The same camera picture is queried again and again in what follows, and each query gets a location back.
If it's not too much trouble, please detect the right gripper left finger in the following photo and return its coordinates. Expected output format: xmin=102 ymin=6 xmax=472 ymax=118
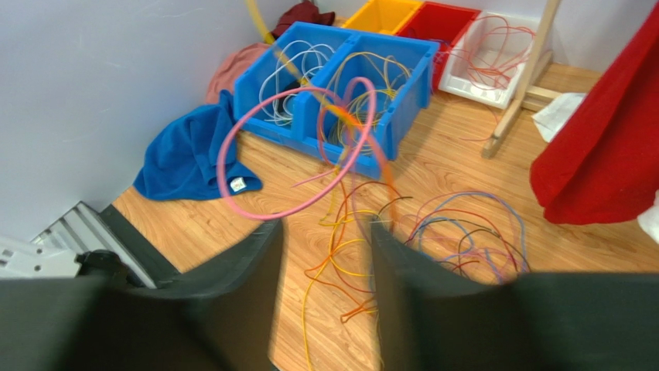
xmin=1 ymin=220 xmax=284 ymax=370

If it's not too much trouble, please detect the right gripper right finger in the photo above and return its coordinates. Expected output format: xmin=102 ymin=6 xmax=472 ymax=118
xmin=370 ymin=222 xmax=658 ymax=370

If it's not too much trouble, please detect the yellow cable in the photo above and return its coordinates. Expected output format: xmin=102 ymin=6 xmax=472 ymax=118
xmin=316 ymin=51 xmax=413 ymax=155
xmin=244 ymin=0 xmax=398 ymax=227

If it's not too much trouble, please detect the pink cable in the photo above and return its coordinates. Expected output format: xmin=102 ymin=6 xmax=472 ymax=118
xmin=216 ymin=77 xmax=380 ymax=223

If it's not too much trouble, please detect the white cable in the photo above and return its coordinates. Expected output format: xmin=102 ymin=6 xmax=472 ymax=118
xmin=258 ymin=39 xmax=336 ymax=127

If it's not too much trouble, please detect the orange cable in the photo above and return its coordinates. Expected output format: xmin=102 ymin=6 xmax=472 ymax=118
xmin=447 ymin=15 xmax=537 ymax=142

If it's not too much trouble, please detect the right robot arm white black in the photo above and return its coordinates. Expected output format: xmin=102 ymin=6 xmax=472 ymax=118
xmin=1 ymin=220 xmax=658 ymax=370

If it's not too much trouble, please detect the blue cloth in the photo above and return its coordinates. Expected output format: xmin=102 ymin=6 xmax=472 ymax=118
xmin=133 ymin=90 xmax=236 ymax=201

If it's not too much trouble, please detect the red garment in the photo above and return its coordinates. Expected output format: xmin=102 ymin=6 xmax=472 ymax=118
xmin=530 ymin=7 xmax=658 ymax=225

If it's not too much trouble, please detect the blue double bin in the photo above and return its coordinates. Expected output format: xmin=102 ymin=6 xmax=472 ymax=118
xmin=234 ymin=22 xmax=439 ymax=162

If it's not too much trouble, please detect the white printed shirt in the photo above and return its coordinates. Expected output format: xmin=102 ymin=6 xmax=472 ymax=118
xmin=532 ymin=93 xmax=587 ymax=143

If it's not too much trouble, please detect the pink cloth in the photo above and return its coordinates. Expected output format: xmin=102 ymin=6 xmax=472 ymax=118
xmin=204 ymin=43 xmax=269 ymax=104

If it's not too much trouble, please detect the wooden rack pole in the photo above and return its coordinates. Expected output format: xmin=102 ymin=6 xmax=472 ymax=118
xmin=481 ymin=0 xmax=562 ymax=159

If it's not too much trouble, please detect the white small bin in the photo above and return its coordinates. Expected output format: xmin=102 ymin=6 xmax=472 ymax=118
xmin=439 ymin=11 xmax=540 ymax=109

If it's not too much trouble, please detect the red small bin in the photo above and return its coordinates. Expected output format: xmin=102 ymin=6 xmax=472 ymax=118
xmin=395 ymin=2 xmax=481 ymax=91

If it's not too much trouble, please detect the yellow small bin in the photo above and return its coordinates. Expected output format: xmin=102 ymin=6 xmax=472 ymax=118
xmin=342 ymin=0 xmax=423 ymax=35

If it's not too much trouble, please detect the dark red cloth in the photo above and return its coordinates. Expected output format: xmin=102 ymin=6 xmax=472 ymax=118
xmin=270 ymin=1 xmax=336 ymax=39

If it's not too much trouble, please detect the tangled coloured cable pile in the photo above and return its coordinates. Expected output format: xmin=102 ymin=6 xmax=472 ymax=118
xmin=290 ymin=175 xmax=531 ymax=371

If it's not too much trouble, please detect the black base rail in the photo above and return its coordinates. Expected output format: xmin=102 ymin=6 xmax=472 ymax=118
xmin=32 ymin=202 xmax=180 ymax=288

